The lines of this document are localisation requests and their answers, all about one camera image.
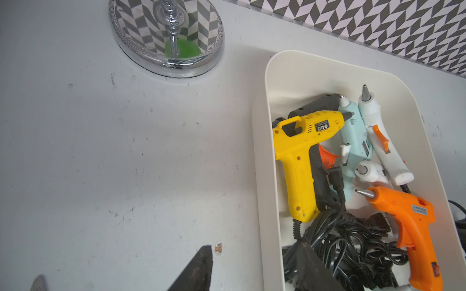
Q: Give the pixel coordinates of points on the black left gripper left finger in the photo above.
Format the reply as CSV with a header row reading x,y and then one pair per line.
x,y
196,276

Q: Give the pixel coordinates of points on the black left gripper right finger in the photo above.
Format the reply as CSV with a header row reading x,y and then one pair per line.
x,y
312,273

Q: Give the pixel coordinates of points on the black glue gun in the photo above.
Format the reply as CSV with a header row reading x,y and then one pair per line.
x,y
351,248

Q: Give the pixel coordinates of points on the white glue gun orange trigger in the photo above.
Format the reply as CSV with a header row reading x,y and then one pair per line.
x,y
356,167

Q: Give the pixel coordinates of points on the mint green glue gun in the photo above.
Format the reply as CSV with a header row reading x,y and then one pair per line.
x,y
354,130

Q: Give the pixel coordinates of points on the yellow glue gun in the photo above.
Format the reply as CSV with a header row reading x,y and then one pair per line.
x,y
293,139

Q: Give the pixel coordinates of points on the small white glue gun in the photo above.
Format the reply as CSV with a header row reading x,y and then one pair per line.
x,y
386,152

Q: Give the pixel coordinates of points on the white plastic storage box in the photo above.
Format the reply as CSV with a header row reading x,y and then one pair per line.
x,y
290,80

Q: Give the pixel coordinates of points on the metal file tool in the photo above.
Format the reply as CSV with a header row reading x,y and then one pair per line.
x,y
39,284

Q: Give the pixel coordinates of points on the silver stand green leaves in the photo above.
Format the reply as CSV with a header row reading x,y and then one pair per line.
x,y
177,39

